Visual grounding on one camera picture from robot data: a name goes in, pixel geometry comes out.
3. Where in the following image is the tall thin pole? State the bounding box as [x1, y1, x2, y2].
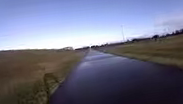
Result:
[119, 24, 127, 44]

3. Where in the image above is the flat dry grass field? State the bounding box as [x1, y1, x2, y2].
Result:
[93, 33, 183, 85]

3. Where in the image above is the pale distant building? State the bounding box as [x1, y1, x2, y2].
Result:
[62, 45, 75, 52]

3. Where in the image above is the dark asphalt path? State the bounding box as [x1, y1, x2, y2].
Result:
[27, 37, 183, 104]

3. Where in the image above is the dry grass slope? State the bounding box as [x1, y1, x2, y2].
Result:
[0, 39, 94, 104]

